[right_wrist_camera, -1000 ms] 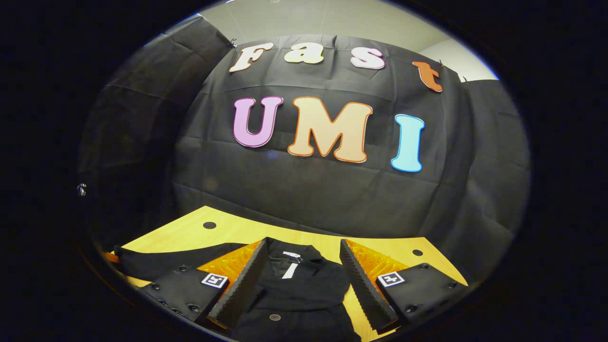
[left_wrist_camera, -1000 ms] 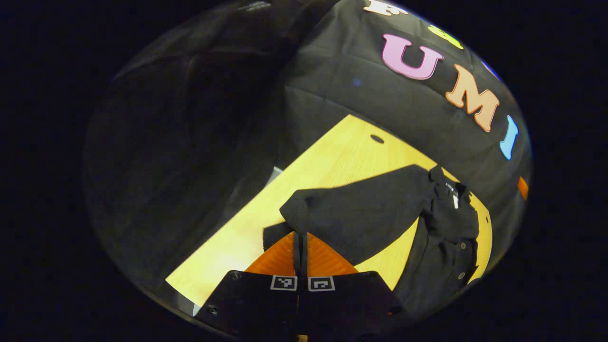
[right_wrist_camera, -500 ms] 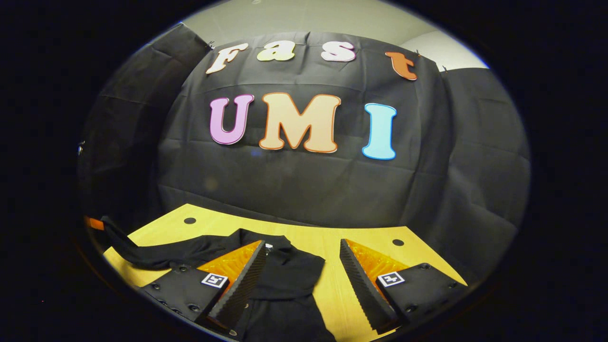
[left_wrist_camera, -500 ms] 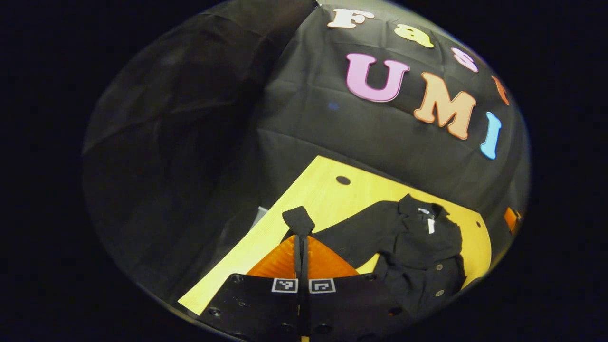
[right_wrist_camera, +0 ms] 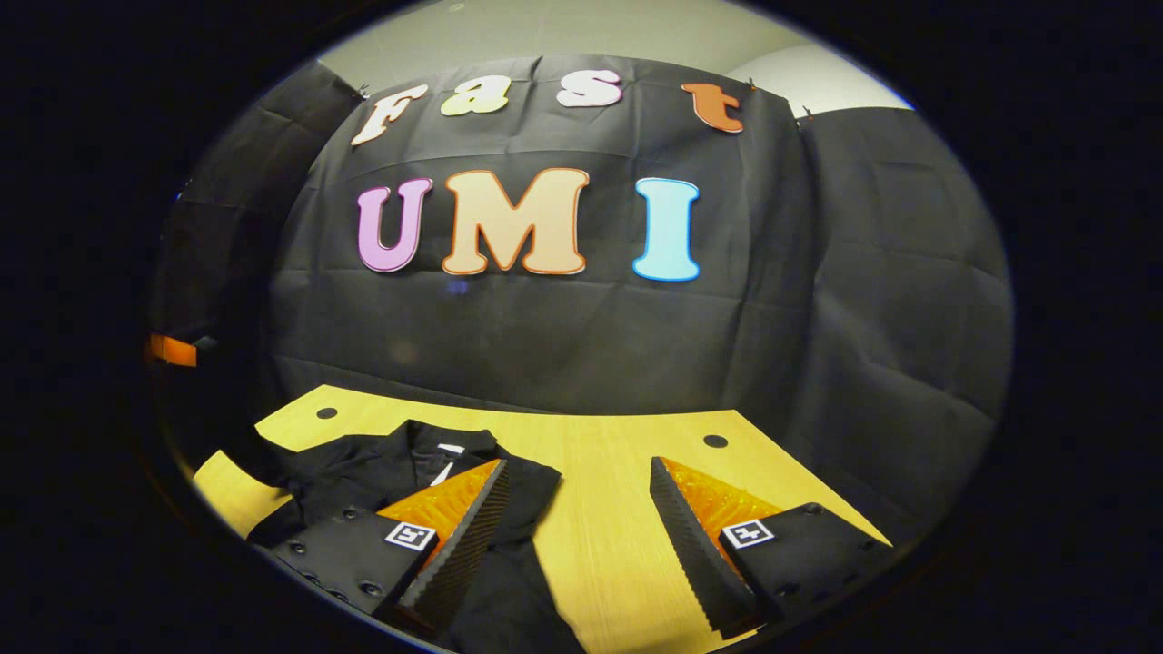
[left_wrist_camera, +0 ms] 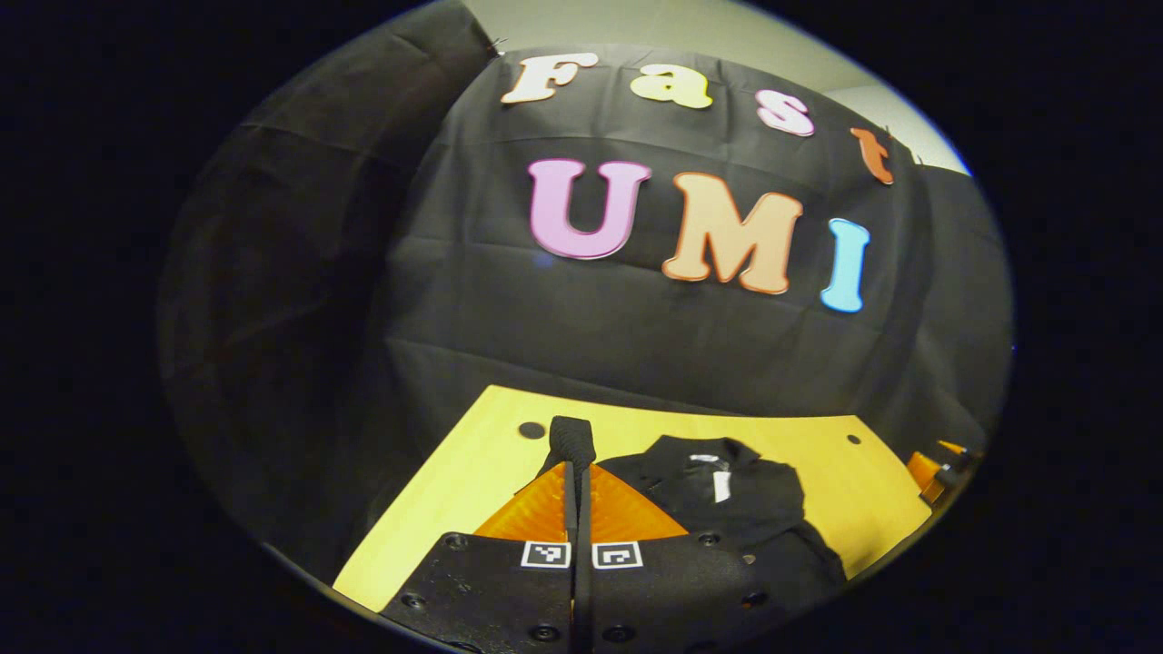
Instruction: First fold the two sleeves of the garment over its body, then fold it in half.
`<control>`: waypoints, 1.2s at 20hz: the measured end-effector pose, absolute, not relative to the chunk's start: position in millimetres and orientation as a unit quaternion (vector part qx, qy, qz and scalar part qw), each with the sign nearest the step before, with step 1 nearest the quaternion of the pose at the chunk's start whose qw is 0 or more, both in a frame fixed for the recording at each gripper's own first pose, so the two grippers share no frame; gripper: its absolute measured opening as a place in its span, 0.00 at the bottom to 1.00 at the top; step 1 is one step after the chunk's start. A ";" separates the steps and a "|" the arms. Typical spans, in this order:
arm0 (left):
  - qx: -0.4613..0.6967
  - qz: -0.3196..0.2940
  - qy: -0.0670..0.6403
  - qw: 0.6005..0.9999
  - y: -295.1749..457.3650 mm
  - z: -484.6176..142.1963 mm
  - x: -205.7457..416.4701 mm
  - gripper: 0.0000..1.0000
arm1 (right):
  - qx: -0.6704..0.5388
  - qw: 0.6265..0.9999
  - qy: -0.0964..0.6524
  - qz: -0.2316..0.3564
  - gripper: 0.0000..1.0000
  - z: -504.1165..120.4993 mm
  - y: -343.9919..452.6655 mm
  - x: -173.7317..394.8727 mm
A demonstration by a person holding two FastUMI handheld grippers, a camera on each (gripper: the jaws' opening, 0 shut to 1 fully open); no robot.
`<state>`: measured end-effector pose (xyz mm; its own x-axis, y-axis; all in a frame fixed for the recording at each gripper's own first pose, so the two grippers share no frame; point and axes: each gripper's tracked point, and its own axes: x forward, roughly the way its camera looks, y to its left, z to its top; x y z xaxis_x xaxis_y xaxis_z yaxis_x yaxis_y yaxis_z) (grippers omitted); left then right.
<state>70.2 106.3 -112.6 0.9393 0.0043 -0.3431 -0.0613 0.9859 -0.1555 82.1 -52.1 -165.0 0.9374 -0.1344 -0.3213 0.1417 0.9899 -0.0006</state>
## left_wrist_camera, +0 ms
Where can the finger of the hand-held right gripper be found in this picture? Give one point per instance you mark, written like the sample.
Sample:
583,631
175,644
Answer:
925,472
959,457

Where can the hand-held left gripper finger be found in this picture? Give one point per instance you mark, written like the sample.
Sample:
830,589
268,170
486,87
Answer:
586,518
569,518

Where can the black buttoned garment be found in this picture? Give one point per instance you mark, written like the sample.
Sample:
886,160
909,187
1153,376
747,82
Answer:
727,509

